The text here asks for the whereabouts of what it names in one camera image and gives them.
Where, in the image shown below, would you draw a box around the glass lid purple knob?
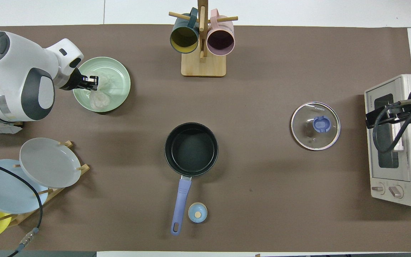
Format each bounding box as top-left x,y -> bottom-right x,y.
291,102 -> 341,151

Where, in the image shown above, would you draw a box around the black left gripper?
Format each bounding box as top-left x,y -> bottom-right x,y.
77,74 -> 98,92

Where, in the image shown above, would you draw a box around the dark teal mug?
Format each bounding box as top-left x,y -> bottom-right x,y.
170,8 -> 199,54

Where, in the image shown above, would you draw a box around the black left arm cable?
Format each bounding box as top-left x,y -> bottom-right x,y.
0,158 -> 44,257

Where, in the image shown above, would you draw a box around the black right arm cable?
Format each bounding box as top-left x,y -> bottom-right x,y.
372,100 -> 411,155

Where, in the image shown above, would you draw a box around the toaster oven door handle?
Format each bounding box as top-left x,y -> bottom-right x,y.
390,107 -> 405,152

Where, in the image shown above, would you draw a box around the grey plate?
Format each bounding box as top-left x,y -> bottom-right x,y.
19,137 -> 82,188

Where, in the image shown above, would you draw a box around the white wire basket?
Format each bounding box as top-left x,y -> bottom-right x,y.
0,17 -> 24,134

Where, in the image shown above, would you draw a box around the translucent plastic food bag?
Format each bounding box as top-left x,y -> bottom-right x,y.
90,71 -> 121,110

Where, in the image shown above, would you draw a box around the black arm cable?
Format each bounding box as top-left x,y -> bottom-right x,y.
0,158 -> 44,257
372,100 -> 411,155

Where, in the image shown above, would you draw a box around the wooden plate rack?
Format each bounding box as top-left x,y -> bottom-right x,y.
0,140 -> 91,226

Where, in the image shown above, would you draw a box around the wooden mug tree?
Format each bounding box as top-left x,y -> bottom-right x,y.
169,0 -> 238,77

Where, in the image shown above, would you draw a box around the light blue plate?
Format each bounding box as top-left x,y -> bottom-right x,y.
0,159 -> 49,214

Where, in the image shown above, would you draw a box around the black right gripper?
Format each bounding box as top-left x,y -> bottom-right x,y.
366,97 -> 411,129

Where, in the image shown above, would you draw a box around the light green plate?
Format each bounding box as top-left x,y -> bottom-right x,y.
72,57 -> 131,112

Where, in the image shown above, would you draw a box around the brown table mat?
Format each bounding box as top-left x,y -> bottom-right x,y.
0,24 -> 411,252

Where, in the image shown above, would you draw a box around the black pot purple handle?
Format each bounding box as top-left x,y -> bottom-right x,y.
165,122 -> 219,236

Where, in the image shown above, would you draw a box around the small blue jar cork lid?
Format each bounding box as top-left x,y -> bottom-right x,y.
188,202 -> 208,223

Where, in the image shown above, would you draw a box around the pink mug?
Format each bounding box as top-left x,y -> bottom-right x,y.
207,9 -> 235,56

